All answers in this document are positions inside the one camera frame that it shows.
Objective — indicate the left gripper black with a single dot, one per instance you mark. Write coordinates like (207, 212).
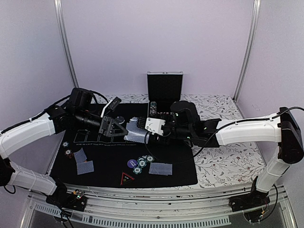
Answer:
(108, 127)

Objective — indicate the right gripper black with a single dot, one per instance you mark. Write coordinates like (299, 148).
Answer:
(156, 137)

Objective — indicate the clear round dealer button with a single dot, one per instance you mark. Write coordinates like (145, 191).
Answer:
(120, 119)

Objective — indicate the blue card player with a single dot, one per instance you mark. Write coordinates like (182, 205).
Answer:
(152, 169)
(80, 156)

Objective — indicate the blue card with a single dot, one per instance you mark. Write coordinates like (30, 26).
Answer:
(85, 167)
(167, 169)

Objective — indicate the purple small blind button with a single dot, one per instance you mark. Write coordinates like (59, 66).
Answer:
(132, 163)

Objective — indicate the dark green poker chip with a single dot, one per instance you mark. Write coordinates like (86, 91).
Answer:
(65, 144)

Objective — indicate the red brown poker chip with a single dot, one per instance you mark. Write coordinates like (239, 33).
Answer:
(69, 154)

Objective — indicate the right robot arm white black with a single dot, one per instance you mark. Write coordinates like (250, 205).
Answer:
(280, 127)

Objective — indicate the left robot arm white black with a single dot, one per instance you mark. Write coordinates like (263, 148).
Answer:
(71, 111)

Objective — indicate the left chip stack in case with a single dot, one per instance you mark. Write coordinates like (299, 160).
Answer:
(153, 109)

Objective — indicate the black poker mat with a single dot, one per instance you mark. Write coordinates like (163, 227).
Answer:
(110, 156)

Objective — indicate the aluminium poker chip case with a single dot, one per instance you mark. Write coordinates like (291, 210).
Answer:
(164, 88)

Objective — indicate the triangular red black marker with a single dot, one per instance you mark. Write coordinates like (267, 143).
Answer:
(126, 178)

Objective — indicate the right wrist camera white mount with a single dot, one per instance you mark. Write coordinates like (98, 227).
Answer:
(154, 125)

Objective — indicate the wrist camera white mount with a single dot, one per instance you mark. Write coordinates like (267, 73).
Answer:
(154, 125)
(110, 106)

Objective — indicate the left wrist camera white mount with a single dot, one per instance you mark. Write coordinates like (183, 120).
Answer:
(110, 106)

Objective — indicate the aluminium front rail frame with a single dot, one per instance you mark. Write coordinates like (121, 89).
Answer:
(163, 208)

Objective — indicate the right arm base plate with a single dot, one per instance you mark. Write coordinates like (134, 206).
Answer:
(248, 201)

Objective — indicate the right aluminium corner post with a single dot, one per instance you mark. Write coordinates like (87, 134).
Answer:
(248, 50)

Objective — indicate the aluminium corner post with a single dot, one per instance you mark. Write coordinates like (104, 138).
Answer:
(248, 50)
(64, 40)

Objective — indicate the left aluminium corner post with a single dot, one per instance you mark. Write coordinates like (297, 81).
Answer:
(64, 40)

